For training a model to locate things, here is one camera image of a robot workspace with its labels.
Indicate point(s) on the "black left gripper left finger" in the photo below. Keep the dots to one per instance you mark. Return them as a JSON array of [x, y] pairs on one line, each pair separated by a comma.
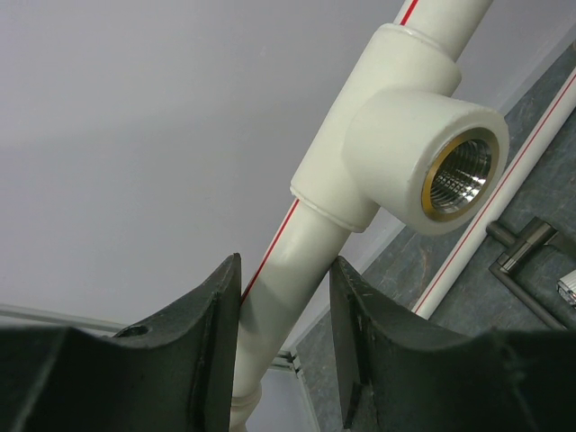
[[172, 371]]

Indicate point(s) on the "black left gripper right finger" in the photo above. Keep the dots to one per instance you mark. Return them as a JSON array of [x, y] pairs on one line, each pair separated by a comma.
[[399, 372]]

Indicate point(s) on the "dark bronze faucet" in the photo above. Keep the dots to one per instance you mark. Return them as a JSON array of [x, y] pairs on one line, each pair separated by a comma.
[[528, 268]]

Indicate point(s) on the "white PVC pipe frame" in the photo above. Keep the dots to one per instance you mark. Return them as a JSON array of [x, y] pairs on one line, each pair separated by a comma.
[[395, 139]]

